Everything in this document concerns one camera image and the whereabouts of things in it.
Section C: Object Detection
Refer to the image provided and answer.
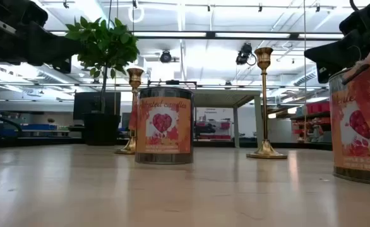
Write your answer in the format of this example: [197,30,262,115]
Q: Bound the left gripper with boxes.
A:
[0,0,82,74]

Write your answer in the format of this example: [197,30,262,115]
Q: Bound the brass candlestick holder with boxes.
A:
[114,67,145,155]
[246,47,289,160]

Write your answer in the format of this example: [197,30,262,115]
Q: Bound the scented candle tin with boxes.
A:
[328,42,370,187]
[134,87,194,165]

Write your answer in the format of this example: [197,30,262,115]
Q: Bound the red storage bin rack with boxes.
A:
[290,102,331,144]

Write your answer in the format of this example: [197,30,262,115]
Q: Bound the green leafy plant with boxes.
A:
[64,15,141,114]

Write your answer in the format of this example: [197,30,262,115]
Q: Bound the black panel board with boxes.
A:
[73,91,122,120]

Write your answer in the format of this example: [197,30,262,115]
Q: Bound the blue storage bins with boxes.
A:
[17,123,58,131]

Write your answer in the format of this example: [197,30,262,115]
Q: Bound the black plant pot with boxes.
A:
[82,112,122,146]

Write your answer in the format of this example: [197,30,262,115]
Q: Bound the black ceiling spotlight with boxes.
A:
[159,50,172,64]

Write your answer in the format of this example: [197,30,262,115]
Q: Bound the green perforated metal shelf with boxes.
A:
[129,88,263,149]

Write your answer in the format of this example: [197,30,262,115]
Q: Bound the black curved cable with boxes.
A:
[0,108,23,139]

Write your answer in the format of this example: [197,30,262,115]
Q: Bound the black ceiling camera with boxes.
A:
[235,43,257,66]

